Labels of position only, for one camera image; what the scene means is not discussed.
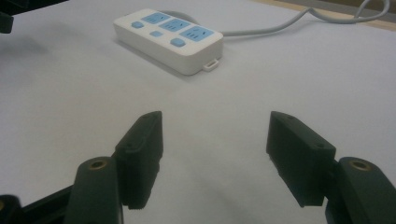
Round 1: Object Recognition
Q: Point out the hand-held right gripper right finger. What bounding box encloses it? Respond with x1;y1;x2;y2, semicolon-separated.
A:
265;110;396;224

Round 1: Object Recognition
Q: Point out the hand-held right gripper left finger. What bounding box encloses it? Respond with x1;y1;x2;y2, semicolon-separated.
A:
64;110;164;224

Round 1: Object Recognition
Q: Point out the white and blue power strip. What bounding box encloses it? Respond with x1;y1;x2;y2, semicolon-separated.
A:
112;7;224;77

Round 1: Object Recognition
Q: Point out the grey power strip cable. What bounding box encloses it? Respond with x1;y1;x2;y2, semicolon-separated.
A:
160;0;390;37

